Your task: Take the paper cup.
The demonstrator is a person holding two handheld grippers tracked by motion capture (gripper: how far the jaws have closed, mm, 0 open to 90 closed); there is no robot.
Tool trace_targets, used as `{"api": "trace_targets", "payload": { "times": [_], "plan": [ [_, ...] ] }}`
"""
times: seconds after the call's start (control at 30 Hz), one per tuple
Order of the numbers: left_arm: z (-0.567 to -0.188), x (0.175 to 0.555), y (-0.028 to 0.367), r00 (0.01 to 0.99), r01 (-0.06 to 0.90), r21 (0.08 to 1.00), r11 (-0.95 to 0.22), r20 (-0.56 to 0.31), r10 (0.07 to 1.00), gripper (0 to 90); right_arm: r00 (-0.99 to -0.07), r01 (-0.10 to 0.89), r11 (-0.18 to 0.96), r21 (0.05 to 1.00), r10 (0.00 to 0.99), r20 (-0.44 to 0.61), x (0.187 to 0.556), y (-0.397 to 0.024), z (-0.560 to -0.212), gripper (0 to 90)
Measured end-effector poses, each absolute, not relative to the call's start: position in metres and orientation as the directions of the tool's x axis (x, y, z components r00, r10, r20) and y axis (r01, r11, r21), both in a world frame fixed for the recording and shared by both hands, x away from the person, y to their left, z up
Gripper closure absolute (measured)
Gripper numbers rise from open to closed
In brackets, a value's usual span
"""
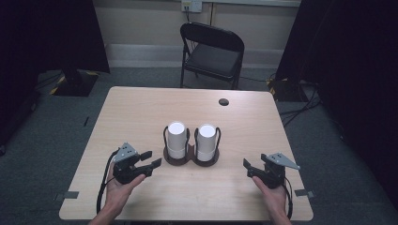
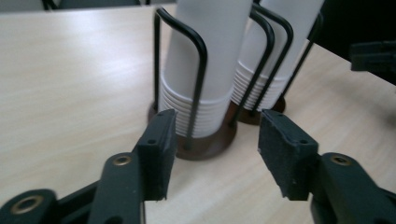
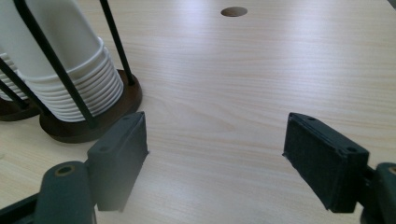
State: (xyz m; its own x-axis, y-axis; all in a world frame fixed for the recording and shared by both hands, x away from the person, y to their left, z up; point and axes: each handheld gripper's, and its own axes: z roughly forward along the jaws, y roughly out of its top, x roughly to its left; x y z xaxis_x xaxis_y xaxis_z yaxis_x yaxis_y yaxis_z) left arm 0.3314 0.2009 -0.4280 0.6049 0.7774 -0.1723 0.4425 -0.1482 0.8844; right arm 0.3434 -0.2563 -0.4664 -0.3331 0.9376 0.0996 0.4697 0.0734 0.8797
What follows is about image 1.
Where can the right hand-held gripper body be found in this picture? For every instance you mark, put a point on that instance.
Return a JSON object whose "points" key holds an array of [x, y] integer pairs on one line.
{"points": [[272, 176]]}

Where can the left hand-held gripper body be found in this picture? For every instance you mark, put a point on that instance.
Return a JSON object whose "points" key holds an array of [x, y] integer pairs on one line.
{"points": [[125, 171]]}

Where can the black double cup holder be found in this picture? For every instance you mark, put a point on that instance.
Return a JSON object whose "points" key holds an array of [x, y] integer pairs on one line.
{"points": [[190, 157]]}

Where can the stack of white paper cups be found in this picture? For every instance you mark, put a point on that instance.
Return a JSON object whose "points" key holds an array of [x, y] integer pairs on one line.
{"points": [[206, 142], [176, 140]]}

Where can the person's right hand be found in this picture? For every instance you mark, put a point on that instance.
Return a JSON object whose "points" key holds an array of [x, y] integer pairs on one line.
{"points": [[275, 198]]}

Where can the person's left hand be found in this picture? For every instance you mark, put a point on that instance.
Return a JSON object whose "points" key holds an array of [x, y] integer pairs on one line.
{"points": [[117, 193]]}

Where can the grey tape strip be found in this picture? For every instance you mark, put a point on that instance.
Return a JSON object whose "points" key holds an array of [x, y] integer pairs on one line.
{"points": [[304, 193], [67, 195]]}

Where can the black table grommet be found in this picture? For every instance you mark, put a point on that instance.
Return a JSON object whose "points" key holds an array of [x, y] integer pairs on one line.
{"points": [[223, 102]]}

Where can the black stand base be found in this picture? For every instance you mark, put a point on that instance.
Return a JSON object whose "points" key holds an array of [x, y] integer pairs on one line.
{"points": [[75, 83], [283, 90]]}

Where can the black folding chair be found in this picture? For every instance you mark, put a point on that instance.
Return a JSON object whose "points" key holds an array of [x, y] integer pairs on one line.
{"points": [[212, 57]]}

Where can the dark curtain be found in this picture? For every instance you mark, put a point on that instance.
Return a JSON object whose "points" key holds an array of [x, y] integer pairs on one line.
{"points": [[47, 34], [353, 62]]}

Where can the white wall socket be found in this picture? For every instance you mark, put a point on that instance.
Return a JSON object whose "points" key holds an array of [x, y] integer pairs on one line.
{"points": [[191, 5]]}

